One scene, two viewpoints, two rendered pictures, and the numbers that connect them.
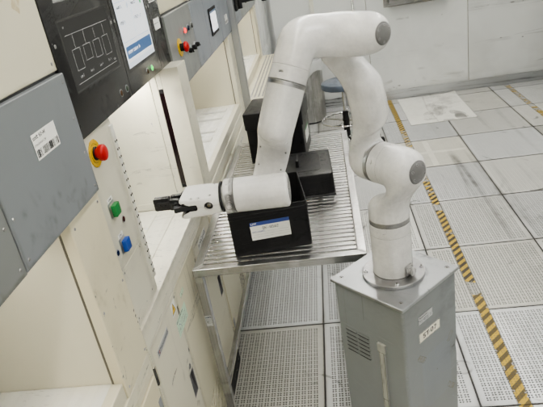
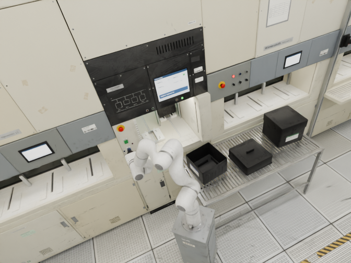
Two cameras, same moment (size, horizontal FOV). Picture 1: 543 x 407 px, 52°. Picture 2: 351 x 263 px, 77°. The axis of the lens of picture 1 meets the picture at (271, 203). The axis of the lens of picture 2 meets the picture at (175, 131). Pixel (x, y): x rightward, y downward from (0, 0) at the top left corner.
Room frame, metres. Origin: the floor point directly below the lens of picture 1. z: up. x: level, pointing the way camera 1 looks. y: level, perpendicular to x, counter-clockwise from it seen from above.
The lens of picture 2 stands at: (1.11, -1.15, 2.44)
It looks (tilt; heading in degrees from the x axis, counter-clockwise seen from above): 40 degrees down; 66
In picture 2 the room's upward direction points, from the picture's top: 11 degrees counter-clockwise
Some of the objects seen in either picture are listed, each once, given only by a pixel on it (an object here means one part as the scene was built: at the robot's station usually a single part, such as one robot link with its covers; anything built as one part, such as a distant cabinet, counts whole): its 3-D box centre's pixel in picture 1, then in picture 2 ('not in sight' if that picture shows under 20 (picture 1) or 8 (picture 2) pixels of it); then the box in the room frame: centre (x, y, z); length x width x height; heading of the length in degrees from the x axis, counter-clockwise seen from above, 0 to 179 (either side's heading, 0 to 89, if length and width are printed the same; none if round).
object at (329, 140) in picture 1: (297, 258); (245, 177); (2.29, -0.08, 0.38); 1.30 x 0.60 x 0.76; 172
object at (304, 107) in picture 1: (279, 127); (283, 126); (2.73, -0.10, 0.89); 0.29 x 0.29 x 0.25; 77
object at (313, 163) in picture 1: (298, 171); (249, 154); (2.25, -0.14, 0.83); 0.29 x 0.29 x 0.13; 84
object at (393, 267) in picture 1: (391, 246); (192, 214); (1.46, -0.33, 0.85); 0.19 x 0.19 x 0.18
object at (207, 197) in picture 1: (204, 198); (132, 158); (1.26, 0.16, 1.20); 0.11 x 0.10 x 0.07; 82
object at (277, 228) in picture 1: (267, 212); (206, 162); (1.86, 0.02, 0.85); 0.28 x 0.28 x 0.17; 0
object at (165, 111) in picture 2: not in sight; (163, 102); (1.92, 0.92, 1.06); 0.24 x 0.20 x 0.32; 172
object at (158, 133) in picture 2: not in sight; (152, 136); (1.61, 0.64, 0.89); 0.22 x 0.21 x 0.04; 82
